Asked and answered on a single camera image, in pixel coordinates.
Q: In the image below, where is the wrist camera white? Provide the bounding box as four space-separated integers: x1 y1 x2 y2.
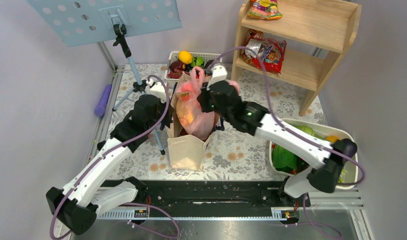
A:
147 78 167 104
206 63 228 91

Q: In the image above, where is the red snack bag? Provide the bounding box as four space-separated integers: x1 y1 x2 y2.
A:
240 29 287 74

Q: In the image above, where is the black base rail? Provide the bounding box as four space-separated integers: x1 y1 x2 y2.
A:
134 180 311 219

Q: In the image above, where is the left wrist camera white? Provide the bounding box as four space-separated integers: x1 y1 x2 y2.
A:
147 78 167 104

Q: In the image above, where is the purple cable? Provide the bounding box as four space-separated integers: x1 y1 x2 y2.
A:
49 74 172 240
206 46 367 238

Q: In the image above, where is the wooden two-tier shelf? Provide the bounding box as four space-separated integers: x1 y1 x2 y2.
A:
235 0 362 117

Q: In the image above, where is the white vegetable bin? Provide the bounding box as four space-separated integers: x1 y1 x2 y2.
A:
266 118 359 190

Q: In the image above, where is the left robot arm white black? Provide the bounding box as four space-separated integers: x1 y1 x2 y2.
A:
46 94 170 240

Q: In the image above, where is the green cabbage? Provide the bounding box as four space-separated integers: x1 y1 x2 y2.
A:
293 125 316 137

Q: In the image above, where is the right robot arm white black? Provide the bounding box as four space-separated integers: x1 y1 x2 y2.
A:
197 80 358 206

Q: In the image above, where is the pink plastic grocery bag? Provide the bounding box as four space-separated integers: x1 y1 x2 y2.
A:
175 66 220 141

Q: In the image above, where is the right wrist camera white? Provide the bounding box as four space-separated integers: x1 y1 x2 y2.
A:
206 63 228 91

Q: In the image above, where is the yellow orange pepper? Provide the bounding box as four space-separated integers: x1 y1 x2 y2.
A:
324 135 340 144

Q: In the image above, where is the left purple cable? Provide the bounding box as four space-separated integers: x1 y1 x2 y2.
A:
49 74 172 240

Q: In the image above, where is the purple handle tool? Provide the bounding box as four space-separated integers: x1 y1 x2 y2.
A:
94 84 112 117

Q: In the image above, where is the colourful snack bag top shelf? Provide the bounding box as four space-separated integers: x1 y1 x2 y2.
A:
247 0 283 20

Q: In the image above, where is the white perforated fruit basket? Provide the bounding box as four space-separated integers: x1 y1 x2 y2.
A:
163 51 220 81

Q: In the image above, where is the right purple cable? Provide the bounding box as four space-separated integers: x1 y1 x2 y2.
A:
206 46 367 238

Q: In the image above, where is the light blue music stand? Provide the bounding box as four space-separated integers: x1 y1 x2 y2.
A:
26 0 184 157

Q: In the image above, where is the beige canvas tote bag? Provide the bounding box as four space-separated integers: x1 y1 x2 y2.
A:
167 80 215 171

